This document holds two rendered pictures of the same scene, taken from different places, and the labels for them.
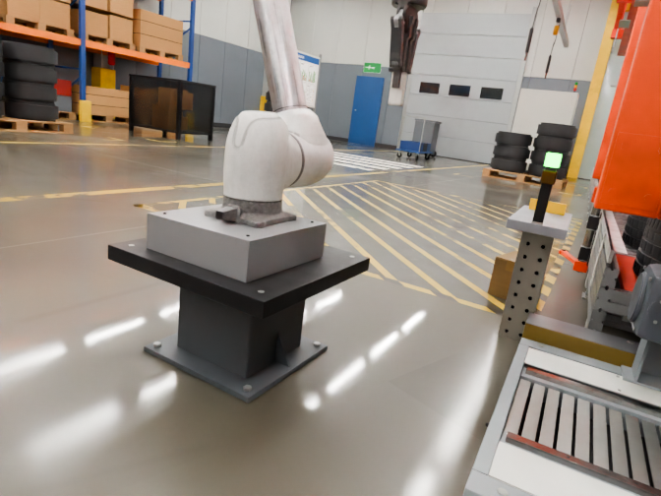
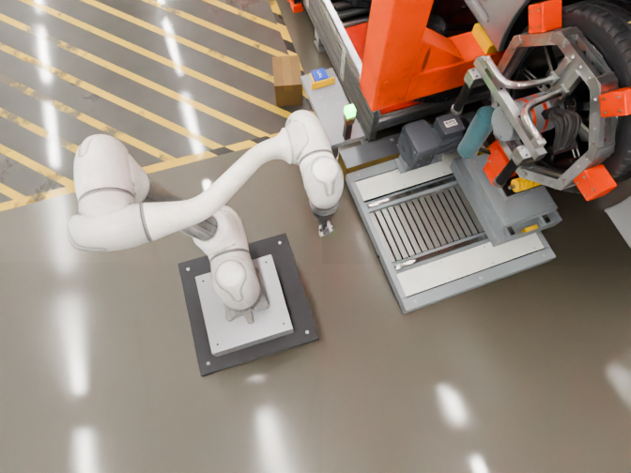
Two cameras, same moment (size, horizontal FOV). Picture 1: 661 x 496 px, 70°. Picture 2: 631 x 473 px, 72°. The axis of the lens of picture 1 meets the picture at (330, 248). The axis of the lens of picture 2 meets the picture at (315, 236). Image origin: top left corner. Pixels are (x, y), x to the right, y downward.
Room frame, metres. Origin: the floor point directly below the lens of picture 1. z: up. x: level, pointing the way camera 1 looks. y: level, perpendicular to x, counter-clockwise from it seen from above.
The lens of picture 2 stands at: (0.73, 0.35, 2.12)
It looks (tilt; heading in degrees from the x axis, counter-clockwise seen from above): 68 degrees down; 312
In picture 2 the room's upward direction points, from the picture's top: 2 degrees clockwise
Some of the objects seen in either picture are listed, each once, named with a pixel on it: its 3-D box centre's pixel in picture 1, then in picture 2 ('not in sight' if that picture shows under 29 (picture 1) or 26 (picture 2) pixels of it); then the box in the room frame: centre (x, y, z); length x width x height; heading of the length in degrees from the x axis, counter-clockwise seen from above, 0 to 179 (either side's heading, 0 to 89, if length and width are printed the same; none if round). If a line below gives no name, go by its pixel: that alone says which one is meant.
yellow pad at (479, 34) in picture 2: not in sight; (494, 35); (1.22, -1.31, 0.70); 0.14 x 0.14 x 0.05; 63
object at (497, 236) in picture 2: not in sight; (503, 191); (0.75, -1.12, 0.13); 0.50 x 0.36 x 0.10; 153
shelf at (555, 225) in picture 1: (542, 219); (330, 107); (1.60, -0.70, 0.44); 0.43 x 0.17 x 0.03; 153
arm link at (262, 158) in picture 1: (259, 154); (235, 280); (1.25, 0.22, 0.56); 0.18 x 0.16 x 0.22; 151
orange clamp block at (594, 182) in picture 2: not in sight; (594, 182); (0.54, -0.83, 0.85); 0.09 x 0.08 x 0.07; 153
